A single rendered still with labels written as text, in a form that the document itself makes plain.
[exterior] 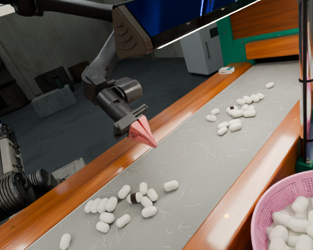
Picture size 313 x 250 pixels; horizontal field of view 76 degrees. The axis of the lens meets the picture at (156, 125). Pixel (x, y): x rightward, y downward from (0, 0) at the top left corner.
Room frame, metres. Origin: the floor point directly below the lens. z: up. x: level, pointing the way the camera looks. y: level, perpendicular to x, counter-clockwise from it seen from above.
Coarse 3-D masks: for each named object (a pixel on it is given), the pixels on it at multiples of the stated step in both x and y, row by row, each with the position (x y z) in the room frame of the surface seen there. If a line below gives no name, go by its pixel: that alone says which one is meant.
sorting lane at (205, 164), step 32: (288, 64) 0.78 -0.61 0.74; (224, 96) 0.71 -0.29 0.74; (288, 96) 0.54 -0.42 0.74; (192, 128) 0.57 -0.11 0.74; (256, 128) 0.45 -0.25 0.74; (160, 160) 0.47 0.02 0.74; (192, 160) 0.42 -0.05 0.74; (224, 160) 0.37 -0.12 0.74; (96, 192) 0.43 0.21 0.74; (160, 192) 0.35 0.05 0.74; (192, 192) 0.32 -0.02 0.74; (224, 192) 0.29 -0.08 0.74; (64, 224) 0.37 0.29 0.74; (96, 224) 0.33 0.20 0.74; (128, 224) 0.30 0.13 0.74; (160, 224) 0.27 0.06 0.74; (192, 224) 0.25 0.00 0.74
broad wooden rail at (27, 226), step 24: (240, 72) 0.87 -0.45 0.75; (192, 96) 0.77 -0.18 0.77; (168, 120) 0.64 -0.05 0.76; (120, 144) 0.60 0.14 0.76; (144, 144) 0.56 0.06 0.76; (96, 168) 0.51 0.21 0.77; (120, 168) 0.49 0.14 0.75; (48, 192) 0.48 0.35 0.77; (72, 192) 0.44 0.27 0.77; (24, 216) 0.42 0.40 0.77; (48, 216) 0.39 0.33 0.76; (0, 240) 0.37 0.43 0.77; (24, 240) 0.35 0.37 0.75
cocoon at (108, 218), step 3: (102, 213) 0.33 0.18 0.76; (105, 213) 0.33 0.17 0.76; (108, 213) 0.33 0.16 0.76; (111, 213) 0.33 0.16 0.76; (102, 216) 0.33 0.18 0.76; (105, 216) 0.32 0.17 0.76; (108, 216) 0.32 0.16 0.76; (111, 216) 0.32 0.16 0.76; (114, 216) 0.32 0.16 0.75; (102, 219) 0.32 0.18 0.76; (105, 219) 0.32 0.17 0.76; (108, 219) 0.31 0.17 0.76; (111, 219) 0.31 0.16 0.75; (105, 222) 0.32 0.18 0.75; (108, 222) 0.31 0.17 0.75; (111, 222) 0.31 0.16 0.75
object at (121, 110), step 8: (112, 104) 0.49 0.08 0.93; (120, 104) 0.49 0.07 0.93; (144, 104) 0.49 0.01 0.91; (112, 112) 0.48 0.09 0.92; (120, 112) 0.47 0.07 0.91; (128, 112) 0.47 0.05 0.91; (136, 112) 0.47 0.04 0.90; (144, 112) 0.50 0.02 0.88; (120, 120) 0.45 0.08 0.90; (120, 136) 0.46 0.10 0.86
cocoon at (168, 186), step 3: (174, 180) 0.35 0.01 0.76; (165, 183) 0.35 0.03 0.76; (168, 183) 0.35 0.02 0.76; (171, 183) 0.35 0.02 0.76; (174, 183) 0.34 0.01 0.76; (177, 183) 0.34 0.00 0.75; (165, 186) 0.34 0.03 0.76; (168, 186) 0.34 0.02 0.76; (171, 186) 0.34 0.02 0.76; (174, 186) 0.34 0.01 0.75; (177, 186) 0.34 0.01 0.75; (165, 189) 0.34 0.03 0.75; (168, 189) 0.34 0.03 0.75; (171, 189) 0.34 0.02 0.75
